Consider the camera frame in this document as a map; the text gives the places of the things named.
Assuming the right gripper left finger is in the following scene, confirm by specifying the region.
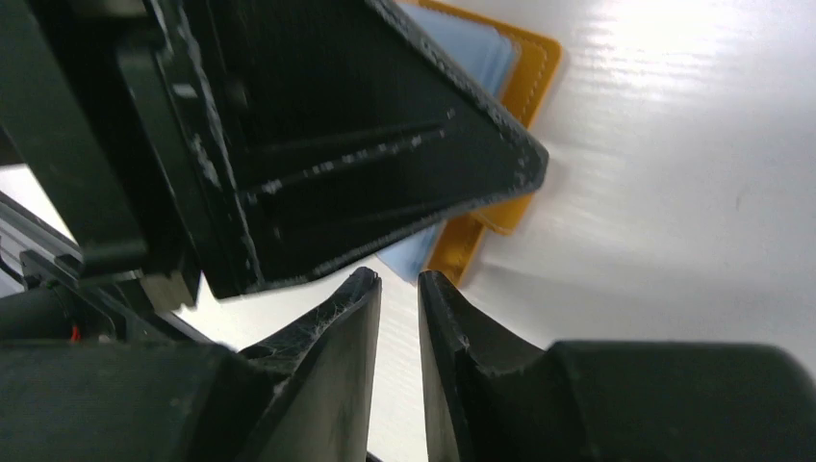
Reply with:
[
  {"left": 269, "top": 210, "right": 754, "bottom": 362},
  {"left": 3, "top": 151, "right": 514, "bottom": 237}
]
[{"left": 238, "top": 267, "right": 382, "bottom": 461}]

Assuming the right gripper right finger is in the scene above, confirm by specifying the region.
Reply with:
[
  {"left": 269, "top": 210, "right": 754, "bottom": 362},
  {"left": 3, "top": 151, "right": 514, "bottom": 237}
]
[{"left": 418, "top": 270, "right": 555, "bottom": 461}]

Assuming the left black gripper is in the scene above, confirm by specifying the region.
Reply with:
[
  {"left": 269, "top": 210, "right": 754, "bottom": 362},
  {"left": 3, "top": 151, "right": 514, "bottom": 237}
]
[{"left": 1, "top": 1, "right": 203, "bottom": 342}]

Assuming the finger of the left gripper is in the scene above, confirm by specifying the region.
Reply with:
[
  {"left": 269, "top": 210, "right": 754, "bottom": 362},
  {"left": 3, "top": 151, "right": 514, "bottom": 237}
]
[{"left": 115, "top": 0, "right": 550, "bottom": 301}]

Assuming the yellow leather card holder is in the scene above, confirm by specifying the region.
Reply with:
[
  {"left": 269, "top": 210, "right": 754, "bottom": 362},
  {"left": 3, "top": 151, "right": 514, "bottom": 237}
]
[{"left": 377, "top": 1, "right": 562, "bottom": 286}]

